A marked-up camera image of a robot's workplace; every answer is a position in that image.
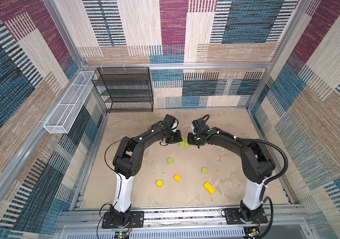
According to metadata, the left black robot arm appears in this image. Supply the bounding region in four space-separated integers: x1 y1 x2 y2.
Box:
109 115 182 226

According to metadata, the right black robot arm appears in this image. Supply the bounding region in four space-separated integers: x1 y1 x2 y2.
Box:
187 115 275 224

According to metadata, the small yellow square block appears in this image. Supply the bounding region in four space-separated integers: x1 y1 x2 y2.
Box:
174 174 181 182

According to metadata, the long yellow block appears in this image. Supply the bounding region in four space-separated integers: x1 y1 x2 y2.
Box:
203 182 216 195

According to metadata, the yellow cylinder block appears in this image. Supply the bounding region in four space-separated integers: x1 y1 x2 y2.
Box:
157 180 163 188

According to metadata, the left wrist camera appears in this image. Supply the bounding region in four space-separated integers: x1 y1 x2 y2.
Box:
171 119 179 129

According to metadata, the black wire shelf rack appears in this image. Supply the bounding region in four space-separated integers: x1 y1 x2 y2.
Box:
93 67 154 113

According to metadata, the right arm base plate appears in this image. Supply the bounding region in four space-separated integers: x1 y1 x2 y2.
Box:
222 206 268 225

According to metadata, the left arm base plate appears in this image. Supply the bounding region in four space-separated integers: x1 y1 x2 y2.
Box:
101 211 145 229

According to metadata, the white wire mesh basket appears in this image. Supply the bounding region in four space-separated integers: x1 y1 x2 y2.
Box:
44 71 95 134

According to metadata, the aluminium front rail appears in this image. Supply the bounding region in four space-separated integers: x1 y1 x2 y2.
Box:
54 204 319 239

